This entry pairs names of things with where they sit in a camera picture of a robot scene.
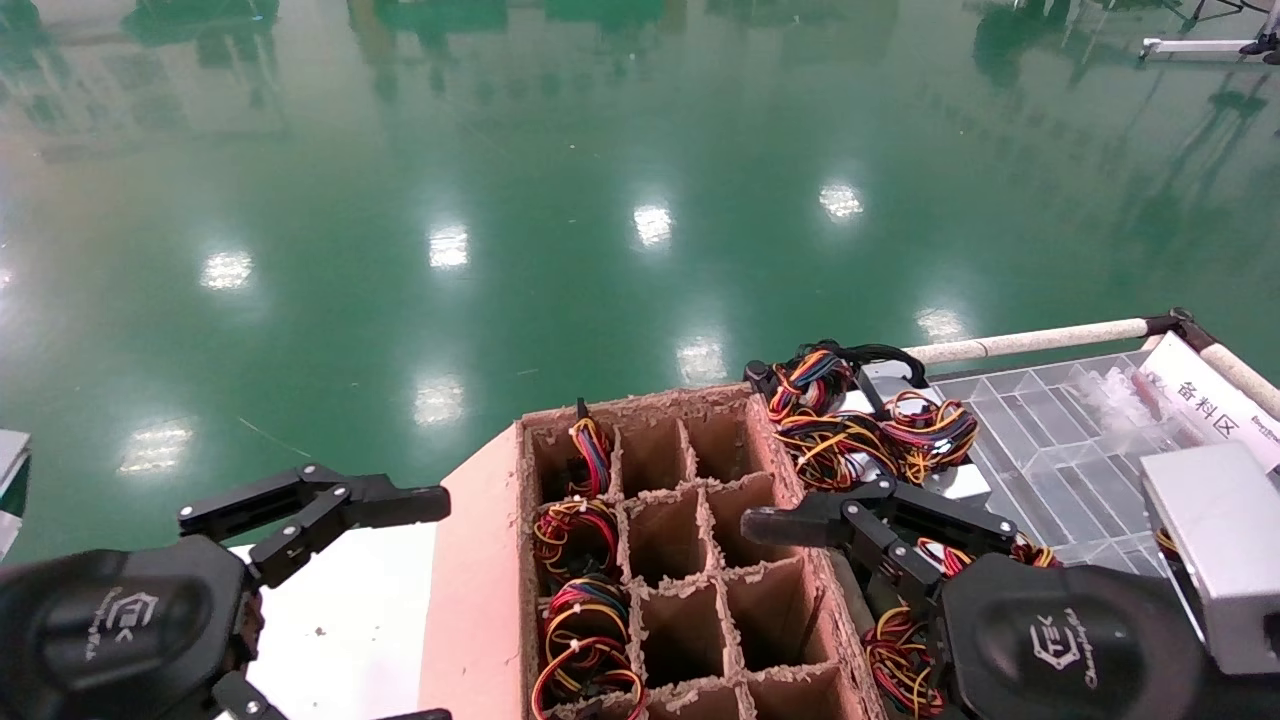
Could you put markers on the clear plastic parts bag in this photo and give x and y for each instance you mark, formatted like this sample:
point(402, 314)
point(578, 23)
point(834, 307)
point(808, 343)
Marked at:
point(1130, 395)

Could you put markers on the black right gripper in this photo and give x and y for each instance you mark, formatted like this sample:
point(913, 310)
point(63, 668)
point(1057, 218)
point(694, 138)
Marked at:
point(1060, 640)

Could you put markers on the white printed label sign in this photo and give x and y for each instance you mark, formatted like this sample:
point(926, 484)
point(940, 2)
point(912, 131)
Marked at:
point(1205, 405)

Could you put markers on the clear plastic compartment tray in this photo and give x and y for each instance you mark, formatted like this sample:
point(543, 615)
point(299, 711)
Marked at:
point(1060, 450)

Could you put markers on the brown divided cardboard box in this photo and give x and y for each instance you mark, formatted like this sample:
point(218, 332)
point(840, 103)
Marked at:
point(680, 610)

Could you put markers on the silver grey power supply box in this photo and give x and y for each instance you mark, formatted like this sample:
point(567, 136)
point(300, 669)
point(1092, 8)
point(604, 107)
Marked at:
point(1230, 540)

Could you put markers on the white grey board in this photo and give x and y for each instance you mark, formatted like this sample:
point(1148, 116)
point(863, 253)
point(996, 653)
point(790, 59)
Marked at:
point(10, 470)

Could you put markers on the white metal stand base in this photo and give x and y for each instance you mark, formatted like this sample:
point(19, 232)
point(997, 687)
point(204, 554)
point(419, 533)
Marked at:
point(1195, 45)

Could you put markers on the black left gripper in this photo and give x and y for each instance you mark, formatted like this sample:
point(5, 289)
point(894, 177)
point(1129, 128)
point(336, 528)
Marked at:
point(110, 630)

